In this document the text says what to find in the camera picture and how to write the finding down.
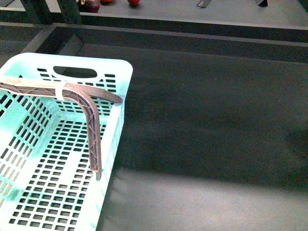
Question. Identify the dark purple fruit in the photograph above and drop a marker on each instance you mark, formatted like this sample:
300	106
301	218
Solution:
89	6

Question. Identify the light blue plastic basket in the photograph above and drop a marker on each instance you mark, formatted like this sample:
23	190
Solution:
46	183

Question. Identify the metal bracket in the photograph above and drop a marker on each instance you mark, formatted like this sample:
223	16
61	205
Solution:
262	3
203	3

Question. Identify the red fruit on shelf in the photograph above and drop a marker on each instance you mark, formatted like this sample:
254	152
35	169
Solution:
133	2

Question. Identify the orange fruit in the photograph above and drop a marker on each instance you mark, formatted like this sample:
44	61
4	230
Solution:
106	1

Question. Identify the metal bracket left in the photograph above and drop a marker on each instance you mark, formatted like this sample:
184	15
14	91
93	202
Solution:
203	3

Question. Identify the metal bracket right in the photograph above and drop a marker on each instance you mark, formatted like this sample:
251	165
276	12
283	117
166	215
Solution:
262	3

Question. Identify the white tape on handle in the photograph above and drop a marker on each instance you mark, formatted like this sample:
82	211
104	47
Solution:
59	90

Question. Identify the grey metal shelf frame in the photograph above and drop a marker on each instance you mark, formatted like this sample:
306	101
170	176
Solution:
148	27

